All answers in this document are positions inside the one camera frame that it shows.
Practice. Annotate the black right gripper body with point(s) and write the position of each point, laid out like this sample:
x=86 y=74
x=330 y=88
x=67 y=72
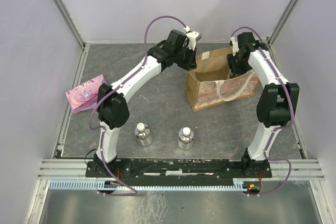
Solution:
x=238 y=65

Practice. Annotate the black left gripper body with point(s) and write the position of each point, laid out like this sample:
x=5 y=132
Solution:
x=185 y=57

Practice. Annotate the brown canvas tote bag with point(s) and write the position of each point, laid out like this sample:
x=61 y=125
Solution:
x=210 y=84

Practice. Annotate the round clear bottle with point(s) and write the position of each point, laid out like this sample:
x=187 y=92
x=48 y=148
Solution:
x=142 y=134
x=185 y=138

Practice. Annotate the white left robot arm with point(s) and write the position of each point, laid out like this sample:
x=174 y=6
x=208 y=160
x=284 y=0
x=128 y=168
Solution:
x=113 y=112

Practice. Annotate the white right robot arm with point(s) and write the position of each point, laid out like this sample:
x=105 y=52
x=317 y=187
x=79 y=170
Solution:
x=275 y=109

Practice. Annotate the pink tissue pack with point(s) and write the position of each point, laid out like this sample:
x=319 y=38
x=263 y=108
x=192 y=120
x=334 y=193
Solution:
x=84 y=96

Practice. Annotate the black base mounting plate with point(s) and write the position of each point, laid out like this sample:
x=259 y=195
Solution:
x=185 y=172

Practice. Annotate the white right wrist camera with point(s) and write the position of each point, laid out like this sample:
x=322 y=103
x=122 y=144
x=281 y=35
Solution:
x=234 y=45

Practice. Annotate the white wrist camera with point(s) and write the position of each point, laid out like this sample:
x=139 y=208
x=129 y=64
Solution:
x=192 y=38
x=234 y=45

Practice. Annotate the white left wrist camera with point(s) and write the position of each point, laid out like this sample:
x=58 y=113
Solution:
x=192 y=38

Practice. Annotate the aluminium frame rail front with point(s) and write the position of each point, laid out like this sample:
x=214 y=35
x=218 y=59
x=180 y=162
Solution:
x=301 y=169

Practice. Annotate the light blue cable duct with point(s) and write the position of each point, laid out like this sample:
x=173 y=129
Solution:
x=110 y=185

